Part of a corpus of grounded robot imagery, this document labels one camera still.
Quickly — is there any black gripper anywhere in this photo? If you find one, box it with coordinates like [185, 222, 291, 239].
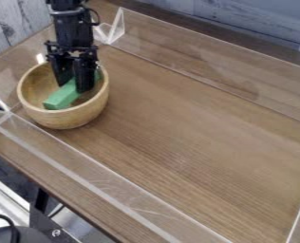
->
[45, 7, 101, 93]

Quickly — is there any green rectangular block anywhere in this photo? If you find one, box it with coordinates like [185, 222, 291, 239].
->
[42, 70, 102, 110]

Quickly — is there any brown wooden bowl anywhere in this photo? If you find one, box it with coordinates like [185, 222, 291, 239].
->
[17, 63, 110, 130]

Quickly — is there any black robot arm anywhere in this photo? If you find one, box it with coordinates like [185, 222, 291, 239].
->
[45, 0, 100, 93]

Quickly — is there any black metal table leg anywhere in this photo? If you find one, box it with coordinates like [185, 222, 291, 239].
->
[36, 189, 50, 214]

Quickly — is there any dark grey round base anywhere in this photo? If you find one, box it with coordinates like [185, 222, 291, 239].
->
[0, 227, 53, 243]

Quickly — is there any clear acrylic corner bracket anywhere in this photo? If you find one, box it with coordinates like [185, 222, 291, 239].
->
[93, 8, 126, 45]

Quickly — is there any clear acrylic rear wall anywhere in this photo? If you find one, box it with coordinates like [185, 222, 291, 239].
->
[109, 8, 300, 121]

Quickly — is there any clear acrylic wall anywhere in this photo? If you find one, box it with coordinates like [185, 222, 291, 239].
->
[0, 99, 232, 243]
[109, 8, 300, 121]

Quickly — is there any clear acrylic front wall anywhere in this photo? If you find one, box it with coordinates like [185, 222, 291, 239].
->
[0, 99, 232, 243]

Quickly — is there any grey metal bracket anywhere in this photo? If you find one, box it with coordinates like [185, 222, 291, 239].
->
[30, 207, 82, 243]

